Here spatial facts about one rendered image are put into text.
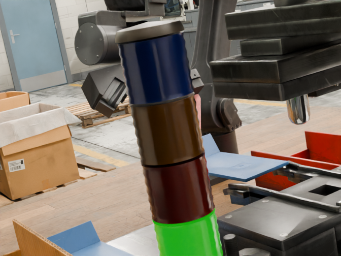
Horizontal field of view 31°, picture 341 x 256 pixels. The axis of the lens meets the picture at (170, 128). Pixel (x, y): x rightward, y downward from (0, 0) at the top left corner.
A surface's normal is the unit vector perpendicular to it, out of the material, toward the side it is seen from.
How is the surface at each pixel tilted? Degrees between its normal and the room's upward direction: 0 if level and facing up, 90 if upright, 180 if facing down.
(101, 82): 59
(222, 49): 88
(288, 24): 90
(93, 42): 80
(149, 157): 104
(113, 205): 0
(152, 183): 76
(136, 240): 0
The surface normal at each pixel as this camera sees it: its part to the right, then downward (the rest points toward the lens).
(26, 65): 0.47, 0.09
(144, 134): -0.64, 0.03
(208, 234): 0.61, -0.21
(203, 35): -0.62, -0.22
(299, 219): -0.18, -0.96
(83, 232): 0.41, -0.43
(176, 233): -0.31, 0.00
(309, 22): -0.83, 0.26
